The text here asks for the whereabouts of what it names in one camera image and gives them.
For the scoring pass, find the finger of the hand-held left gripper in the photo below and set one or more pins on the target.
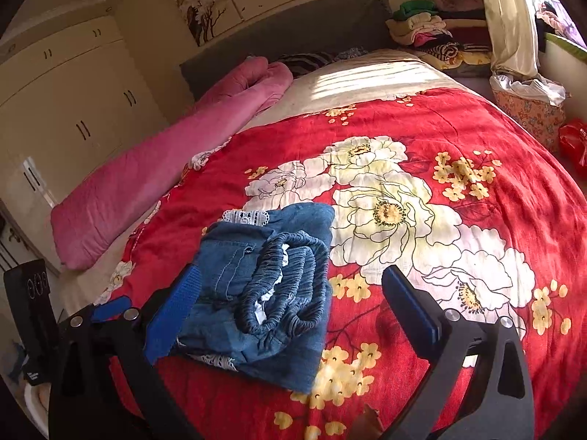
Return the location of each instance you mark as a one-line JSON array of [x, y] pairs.
[[110, 309]]

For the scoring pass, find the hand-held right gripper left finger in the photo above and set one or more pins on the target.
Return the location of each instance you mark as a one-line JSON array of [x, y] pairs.
[[176, 311]]

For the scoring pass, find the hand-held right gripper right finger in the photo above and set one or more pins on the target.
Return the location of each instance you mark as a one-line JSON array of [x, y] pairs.
[[412, 302]]

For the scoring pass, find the blue denim pants white lace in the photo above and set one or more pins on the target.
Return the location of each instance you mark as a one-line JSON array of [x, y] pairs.
[[238, 256]]

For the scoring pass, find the white container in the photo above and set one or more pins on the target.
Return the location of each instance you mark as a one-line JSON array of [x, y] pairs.
[[36, 410]]

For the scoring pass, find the pink quilt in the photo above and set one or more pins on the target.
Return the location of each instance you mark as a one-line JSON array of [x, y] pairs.
[[160, 169]]

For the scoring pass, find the red floral blanket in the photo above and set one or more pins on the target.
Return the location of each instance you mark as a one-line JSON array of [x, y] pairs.
[[412, 156]]

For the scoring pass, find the cream wardrobe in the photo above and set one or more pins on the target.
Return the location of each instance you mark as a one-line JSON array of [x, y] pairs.
[[69, 101]]

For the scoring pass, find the floral patterned box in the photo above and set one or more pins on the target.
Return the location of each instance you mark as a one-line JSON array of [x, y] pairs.
[[532, 119]]

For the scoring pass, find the red plastic bag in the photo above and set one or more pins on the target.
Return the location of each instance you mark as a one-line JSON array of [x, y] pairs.
[[575, 146]]

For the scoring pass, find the white plastic bag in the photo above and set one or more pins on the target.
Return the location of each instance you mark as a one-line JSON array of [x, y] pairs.
[[527, 87]]

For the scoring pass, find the striped pillow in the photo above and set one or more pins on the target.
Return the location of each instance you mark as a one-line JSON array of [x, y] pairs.
[[305, 62]]

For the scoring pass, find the pile of folded clothes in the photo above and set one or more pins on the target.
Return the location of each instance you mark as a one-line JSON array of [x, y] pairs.
[[435, 32]]

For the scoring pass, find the grey bed headboard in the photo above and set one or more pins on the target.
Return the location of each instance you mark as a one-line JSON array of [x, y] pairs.
[[298, 27]]

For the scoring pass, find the cream curtain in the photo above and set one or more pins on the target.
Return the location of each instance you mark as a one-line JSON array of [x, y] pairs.
[[511, 18]]

